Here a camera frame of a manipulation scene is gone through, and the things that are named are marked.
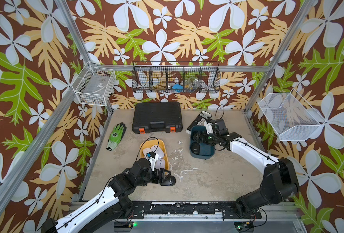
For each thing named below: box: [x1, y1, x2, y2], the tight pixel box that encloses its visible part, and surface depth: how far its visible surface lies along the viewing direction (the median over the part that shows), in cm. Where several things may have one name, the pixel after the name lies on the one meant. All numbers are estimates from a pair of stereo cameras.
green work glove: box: [105, 122, 127, 151], surface depth 104 cm
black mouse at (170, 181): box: [159, 175, 176, 187], surface depth 84 cm
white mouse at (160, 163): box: [155, 158, 166, 169], surface depth 90 cm
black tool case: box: [132, 101, 183, 134], surface depth 107 cm
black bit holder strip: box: [185, 110, 213, 135], surface depth 117 cm
